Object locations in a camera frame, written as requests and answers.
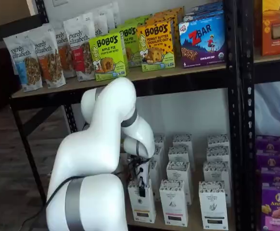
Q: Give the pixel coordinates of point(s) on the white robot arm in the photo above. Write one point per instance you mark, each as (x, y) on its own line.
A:
(94, 149)

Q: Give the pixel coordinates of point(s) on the white box yellow strip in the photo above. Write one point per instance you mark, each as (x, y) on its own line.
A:
(142, 209)
(159, 142)
(157, 180)
(158, 155)

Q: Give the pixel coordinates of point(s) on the purple Annie's box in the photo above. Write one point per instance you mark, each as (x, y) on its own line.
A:
(270, 143)
(277, 211)
(272, 158)
(277, 175)

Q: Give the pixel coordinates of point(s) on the granola bag blue label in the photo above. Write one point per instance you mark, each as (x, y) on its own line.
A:
(22, 72)

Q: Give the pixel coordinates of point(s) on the granola bag orange label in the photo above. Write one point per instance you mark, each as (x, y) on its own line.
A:
(51, 69)
(66, 55)

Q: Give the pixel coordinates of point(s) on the white wall plate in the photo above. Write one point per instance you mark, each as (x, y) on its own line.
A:
(60, 3)

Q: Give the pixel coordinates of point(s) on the orange snack box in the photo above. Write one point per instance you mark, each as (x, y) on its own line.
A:
(277, 29)

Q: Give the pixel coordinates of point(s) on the black metal shelf frame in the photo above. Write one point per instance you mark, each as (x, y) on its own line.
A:
(231, 96)
(248, 144)

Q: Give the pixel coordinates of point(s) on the white plastic sheet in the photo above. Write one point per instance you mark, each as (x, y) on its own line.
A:
(274, 108)

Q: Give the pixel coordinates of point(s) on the white granola bag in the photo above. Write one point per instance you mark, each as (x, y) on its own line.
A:
(99, 24)
(113, 14)

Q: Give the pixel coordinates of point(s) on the white box black strip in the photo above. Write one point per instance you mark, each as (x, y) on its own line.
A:
(213, 207)
(217, 173)
(218, 155)
(218, 140)

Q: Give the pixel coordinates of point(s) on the yellow Bobo's peanut butter box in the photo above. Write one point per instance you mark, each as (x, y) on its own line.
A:
(171, 10)
(154, 48)
(164, 18)

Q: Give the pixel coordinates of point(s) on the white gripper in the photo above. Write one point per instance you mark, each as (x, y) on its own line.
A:
(146, 170)

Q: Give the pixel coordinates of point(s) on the green Bobo's apple pie box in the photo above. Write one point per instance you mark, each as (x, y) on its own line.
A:
(132, 45)
(108, 57)
(140, 20)

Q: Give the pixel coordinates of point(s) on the granola bag red label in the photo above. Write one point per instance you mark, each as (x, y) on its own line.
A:
(82, 60)

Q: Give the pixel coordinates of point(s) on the blue ZBar box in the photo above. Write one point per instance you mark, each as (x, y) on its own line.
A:
(202, 6)
(202, 43)
(202, 15)

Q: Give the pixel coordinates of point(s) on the white box pink strip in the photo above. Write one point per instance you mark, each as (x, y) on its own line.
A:
(182, 140)
(173, 204)
(178, 172)
(181, 155)

